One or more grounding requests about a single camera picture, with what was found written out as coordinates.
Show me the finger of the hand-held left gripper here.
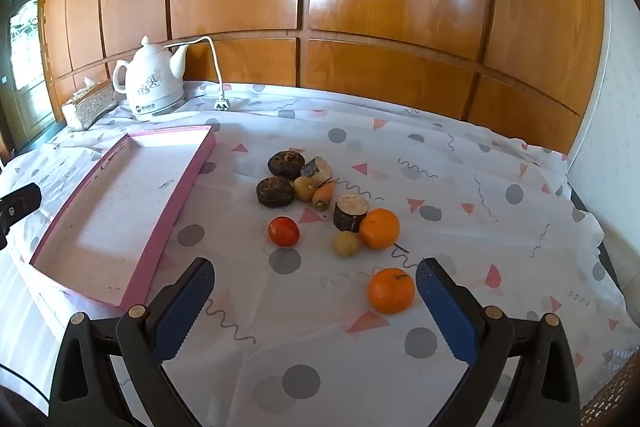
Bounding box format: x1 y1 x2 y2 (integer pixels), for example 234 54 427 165
0 183 43 251

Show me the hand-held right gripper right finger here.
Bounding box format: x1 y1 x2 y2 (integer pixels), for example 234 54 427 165
415 257 582 427

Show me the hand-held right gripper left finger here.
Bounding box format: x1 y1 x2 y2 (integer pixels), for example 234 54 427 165
49 257 217 427

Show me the orange mandarin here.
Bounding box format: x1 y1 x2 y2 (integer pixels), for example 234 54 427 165
360 208 401 251
368 268 417 315

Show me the pink shallow tray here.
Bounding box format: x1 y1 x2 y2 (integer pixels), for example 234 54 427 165
29 125 217 309

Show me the small orange carrot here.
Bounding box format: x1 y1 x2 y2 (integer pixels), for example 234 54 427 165
312 180 335 212

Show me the white patterned tissue box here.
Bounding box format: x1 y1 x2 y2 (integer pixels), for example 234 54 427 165
61 77 119 131

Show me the small yellow potato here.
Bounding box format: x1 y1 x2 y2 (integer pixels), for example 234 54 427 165
293 177 316 202
333 231 362 259

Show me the white patterned tablecloth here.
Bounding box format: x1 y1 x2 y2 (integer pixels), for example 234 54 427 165
0 81 631 427

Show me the red tomato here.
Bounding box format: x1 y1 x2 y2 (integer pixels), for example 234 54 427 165
268 216 301 248

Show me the dark-skinned cut yam chunk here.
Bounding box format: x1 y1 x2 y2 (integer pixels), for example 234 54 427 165
332 193 370 233

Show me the wooden door with glass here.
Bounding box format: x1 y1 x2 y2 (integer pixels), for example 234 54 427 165
0 0 53 162

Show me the dark water chestnut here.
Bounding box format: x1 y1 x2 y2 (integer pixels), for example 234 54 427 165
256 176 296 208
267 150 306 179

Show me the white ceramic electric kettle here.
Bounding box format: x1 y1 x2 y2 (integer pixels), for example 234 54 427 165
112 35 191 122

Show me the wicker chair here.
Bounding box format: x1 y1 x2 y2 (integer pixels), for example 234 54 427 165
580 357 640 427

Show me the pale-skinned cut yam chunk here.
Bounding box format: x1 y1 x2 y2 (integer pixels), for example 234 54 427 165
300 157 335 188

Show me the white power cord with plug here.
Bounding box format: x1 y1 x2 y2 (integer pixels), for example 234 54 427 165
164 36 232 112

